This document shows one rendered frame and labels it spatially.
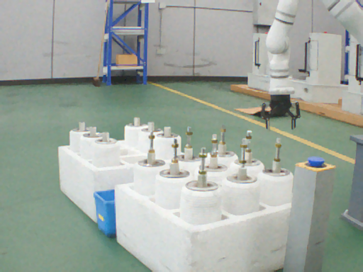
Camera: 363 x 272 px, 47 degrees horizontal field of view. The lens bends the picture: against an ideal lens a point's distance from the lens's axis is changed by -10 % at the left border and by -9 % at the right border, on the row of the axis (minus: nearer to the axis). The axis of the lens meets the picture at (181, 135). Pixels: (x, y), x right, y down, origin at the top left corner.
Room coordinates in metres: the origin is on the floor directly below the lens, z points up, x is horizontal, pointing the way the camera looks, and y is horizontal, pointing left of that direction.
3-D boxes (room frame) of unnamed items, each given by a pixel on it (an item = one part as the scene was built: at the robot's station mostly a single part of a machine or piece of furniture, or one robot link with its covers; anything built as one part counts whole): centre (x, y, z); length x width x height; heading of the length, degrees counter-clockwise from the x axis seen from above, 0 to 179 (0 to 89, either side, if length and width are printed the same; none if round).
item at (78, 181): (1.62, 0.21, 0.09); 0.39 x 0.39 x 0.18; 33
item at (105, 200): (1.36, 0.12, 0.06); 0.30 x 0.11 x 0.12; 122
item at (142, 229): (1.16, -0.08, 0.09); 0.39 x 0.39 x 0.18; 33
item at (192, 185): (1.00, -0.05, 0.25); 0.08 x 0.08 x 0.01
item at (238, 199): (1.06, -0.15, 0.16); 0.10 x 0.10 x 0.18
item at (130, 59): (7.09, 0.88, 0.36); 0.31 x 0.25 x 0.20; 106
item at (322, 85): (5.20, -1.33, 0.45); 1.61 x 0.57 x 0.74; 16
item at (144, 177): (1.20, 0.08, 0.16); 0.10 x 0.10 x 0.18
